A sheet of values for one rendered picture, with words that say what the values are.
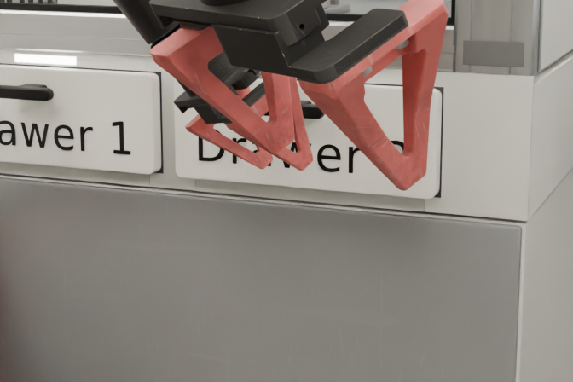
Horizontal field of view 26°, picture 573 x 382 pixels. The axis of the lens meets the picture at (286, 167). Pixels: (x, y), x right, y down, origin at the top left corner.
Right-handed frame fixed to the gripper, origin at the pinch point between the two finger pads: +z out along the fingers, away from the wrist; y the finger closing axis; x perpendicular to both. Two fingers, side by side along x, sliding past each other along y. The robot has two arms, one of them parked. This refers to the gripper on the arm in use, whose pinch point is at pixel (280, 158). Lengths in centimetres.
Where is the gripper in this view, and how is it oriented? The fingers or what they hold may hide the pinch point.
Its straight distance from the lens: 107.6
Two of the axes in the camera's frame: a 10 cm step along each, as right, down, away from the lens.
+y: -3.5, -0.1, 9.3
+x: -7.1, 6.5, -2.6
